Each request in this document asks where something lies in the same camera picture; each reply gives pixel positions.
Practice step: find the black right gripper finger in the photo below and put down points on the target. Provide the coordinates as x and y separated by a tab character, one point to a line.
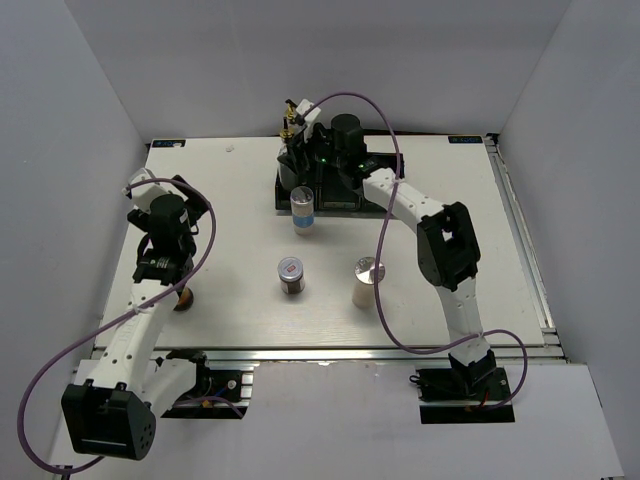
289	160
309	145

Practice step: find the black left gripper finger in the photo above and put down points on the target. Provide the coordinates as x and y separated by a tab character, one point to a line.
193	227
196	204

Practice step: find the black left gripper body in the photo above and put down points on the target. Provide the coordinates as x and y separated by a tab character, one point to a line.
188	245

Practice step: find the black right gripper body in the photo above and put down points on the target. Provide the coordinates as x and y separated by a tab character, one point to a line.
328	155

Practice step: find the glass bottle with brown sauce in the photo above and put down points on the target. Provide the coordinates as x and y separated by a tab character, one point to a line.
286	135

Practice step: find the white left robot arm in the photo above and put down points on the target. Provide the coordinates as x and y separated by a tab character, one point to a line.
115	411

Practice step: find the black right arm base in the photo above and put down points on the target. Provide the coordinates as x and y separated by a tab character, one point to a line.
443	400

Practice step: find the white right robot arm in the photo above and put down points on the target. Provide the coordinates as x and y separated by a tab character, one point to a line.
448	254

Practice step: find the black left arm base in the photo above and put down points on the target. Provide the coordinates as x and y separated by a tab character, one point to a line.
233	384

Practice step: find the black three-compartment organizer tray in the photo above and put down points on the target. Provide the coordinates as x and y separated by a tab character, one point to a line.
331	194

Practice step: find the blue label spice jar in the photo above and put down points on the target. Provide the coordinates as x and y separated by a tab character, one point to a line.
302	210

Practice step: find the blue logo sticker left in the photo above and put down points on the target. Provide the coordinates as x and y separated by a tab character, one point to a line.
168	143

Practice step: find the blue logo sticker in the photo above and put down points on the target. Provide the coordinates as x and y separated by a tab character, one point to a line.
168	143
464	139

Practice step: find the small brown spice jar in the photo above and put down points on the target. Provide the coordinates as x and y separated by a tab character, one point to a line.
185	299

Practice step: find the blue logo sticker right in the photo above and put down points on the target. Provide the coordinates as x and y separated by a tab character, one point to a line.
464	139

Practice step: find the red lid dark spice jar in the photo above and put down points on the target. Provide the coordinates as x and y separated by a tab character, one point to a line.
291	274

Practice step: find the silver lid pink salt jar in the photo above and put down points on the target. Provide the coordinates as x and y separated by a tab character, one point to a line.
363	292

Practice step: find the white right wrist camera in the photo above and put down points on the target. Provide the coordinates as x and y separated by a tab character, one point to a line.
306	116

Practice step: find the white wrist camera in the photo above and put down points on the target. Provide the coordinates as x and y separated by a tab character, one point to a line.
144	195
306	116

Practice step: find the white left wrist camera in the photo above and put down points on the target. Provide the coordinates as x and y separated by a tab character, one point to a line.
144	195

